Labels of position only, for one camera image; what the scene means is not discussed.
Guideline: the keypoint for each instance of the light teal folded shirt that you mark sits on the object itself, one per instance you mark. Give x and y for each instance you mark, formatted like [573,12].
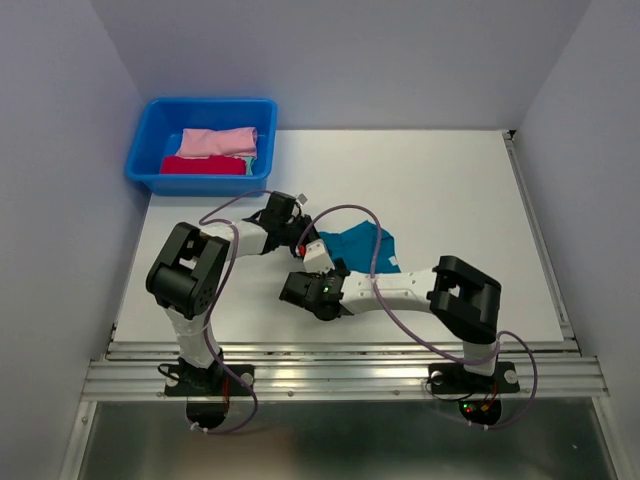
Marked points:
[249,163]

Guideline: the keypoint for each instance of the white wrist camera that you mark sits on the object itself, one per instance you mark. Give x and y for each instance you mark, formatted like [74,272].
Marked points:
[302,199]
[316,257]

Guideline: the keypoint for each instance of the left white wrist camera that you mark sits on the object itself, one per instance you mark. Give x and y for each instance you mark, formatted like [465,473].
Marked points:
[302,199]

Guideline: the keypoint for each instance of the pink folded t shirt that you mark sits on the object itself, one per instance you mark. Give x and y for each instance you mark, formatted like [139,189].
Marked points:
[240,142]

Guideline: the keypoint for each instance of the blue plastic bin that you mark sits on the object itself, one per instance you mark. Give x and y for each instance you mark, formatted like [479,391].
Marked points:
[159,135]

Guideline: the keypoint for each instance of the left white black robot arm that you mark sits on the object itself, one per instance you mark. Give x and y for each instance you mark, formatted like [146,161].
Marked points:
[188,275]

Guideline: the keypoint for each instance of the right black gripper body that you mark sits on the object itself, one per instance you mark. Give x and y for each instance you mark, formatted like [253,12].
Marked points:
[320,276]

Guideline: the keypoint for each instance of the teal t shirt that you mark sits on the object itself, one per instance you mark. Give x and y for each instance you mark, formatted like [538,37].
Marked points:
[355,247]

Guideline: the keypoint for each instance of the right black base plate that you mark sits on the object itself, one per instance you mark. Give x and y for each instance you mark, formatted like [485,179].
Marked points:
[454,379]

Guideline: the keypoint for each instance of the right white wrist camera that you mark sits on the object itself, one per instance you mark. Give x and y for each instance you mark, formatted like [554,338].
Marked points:
[316,257]

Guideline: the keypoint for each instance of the red folded t shirt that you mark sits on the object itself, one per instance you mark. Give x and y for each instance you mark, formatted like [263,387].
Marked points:
[212,165]

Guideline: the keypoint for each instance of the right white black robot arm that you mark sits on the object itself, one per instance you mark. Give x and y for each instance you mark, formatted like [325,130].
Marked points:
[464,299]

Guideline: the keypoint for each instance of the aluminium rail frame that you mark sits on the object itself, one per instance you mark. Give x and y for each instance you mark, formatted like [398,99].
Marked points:
[355,412]

